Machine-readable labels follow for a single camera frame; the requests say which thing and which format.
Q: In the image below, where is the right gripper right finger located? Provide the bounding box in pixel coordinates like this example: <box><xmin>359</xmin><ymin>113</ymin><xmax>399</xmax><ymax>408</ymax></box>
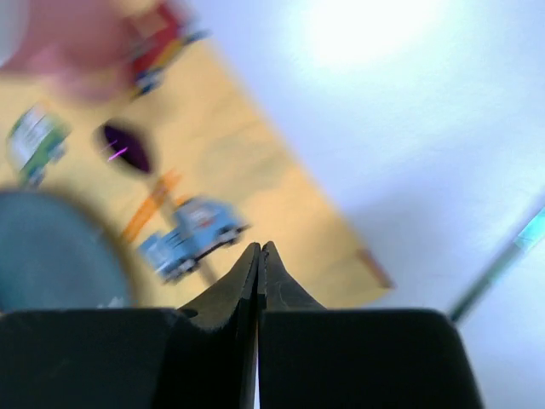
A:
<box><xmin>257</xmin><ymin>243</ymin><xmax>484</xmax><ymax>408</ymax></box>

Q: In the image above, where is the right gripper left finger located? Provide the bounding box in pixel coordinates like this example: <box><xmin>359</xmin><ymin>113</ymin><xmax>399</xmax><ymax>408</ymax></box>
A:
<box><xmin>1</xmin><ymin>243</ymin><xmax>261</xmax><ymax>408</ymax></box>

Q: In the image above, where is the dark blue ceramic plate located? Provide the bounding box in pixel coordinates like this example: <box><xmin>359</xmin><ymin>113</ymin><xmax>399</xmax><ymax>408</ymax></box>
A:
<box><xmin>1</xmin><ymin>191</ymin><xmax>135</xmax><ymax>313</ymax></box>

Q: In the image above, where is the yellow car-print placemat cloth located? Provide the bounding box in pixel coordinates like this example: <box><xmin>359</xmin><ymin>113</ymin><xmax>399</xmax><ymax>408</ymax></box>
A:
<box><xmin>1</xmin><ymin>1</ymin><xmax>393</xmax><ymax>308</ymax></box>

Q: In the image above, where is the purple metallic spoon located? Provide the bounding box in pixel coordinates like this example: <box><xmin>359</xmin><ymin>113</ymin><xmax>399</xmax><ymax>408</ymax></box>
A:
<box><xmin>95</xmin><ymin>119</ymin><xmax>156</xmax><ymax>176</ymax></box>

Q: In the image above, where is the pink paper cup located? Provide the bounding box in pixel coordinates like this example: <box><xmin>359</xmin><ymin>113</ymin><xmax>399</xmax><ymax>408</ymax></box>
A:
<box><xmin>1</xmin><ymin>1</ymin><xmax>134</xmax><ymax>101</ymax></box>

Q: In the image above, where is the iridescent metallic fork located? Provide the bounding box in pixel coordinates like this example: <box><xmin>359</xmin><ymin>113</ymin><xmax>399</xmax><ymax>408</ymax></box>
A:
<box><xmin>448</xmin><ymin>207</ymin><xmax>544</xmax><ymax>324</ymax></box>

